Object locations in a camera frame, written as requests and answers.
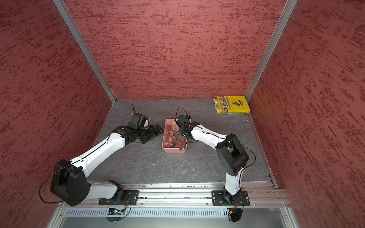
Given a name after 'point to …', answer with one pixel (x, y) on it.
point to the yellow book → (230, 104)
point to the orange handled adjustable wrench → (176, 137)
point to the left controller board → (113, 211)
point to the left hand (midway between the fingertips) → (158, 136)
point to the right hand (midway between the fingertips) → (185, 136)
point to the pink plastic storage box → (172, 142)
